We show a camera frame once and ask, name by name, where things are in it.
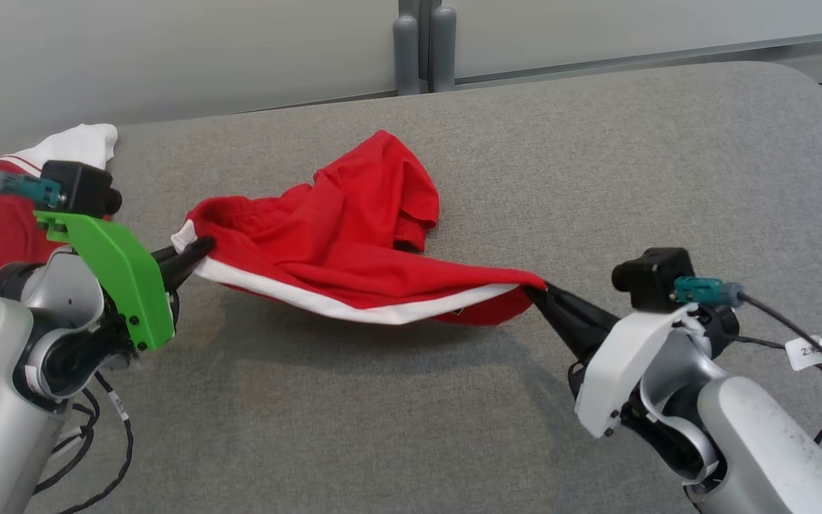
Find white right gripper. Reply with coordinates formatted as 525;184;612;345
525;283;701;440

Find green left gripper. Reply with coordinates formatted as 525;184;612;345
34;211;215;352

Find red shorts with white trim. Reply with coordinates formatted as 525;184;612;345
171;129;547;327

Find teal right camera connector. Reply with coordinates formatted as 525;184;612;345
674;277;746;308

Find teal camera connector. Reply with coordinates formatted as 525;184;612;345
0;171;66;208
674;277;746;308

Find teal left camera connector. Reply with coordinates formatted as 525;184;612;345
0;171;66;208

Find black right camera cable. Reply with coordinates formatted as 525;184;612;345
739;293;822;395

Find black left arm cable bundle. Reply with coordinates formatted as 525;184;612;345
31;371;133;514

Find white cable label tag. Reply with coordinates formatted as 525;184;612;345
786;336;822;376

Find grey horizontal partition rail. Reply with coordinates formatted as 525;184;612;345
118;29;822;119

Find grey round post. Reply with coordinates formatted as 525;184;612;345
429;6;457;94
393;13;420;96

